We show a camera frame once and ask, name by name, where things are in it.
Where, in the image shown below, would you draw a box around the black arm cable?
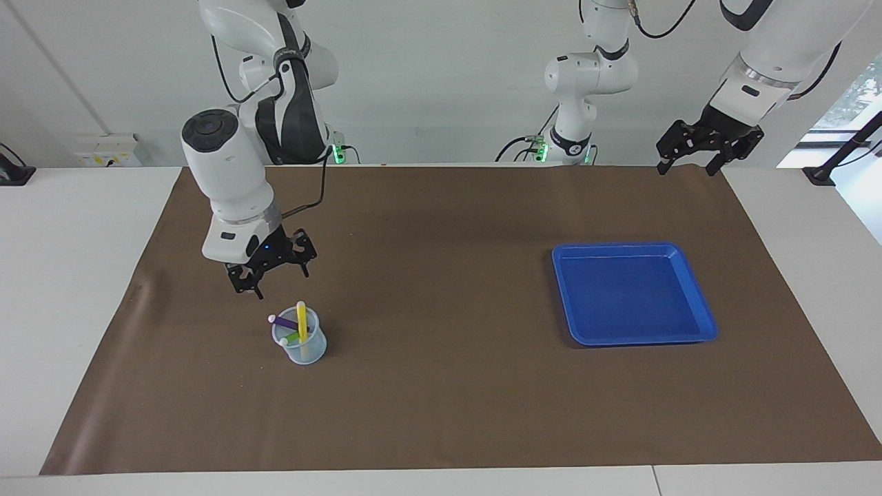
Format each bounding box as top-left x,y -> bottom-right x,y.
633,0 -> 843,101
210,31 -> 331,220

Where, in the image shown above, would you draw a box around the clear plastic cup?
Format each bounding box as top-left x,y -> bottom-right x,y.
271,306 -> 327,365

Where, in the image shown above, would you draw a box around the white wall outlet box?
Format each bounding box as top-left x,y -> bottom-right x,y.
74,134 -> 143,167

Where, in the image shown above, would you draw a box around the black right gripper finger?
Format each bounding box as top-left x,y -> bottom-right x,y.
227,263 -> 266,300
289,231 -> 318,278

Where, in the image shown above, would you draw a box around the blue plastic tray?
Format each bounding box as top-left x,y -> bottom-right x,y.
552,241 -> 719,347

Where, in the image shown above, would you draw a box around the black base cables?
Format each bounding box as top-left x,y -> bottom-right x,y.
495,107 -> 560,164

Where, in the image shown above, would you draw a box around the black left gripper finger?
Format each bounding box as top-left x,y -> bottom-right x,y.
657,121 -> 698,175
704,130 -> 764,176

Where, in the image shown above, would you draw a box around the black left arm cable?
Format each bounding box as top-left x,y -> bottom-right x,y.
633,0 -> 843,101

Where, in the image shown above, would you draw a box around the brown table mat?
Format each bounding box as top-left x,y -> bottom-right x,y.
39,165 -> 882,476

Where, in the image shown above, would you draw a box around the black table clamp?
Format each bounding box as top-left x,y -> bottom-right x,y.
0,143 -> 37,187

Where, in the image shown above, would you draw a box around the black camera stand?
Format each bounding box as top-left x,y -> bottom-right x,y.
802,110 -> 882,187

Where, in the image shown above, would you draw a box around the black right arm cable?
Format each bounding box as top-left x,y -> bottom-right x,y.
210,31 -> 331,220

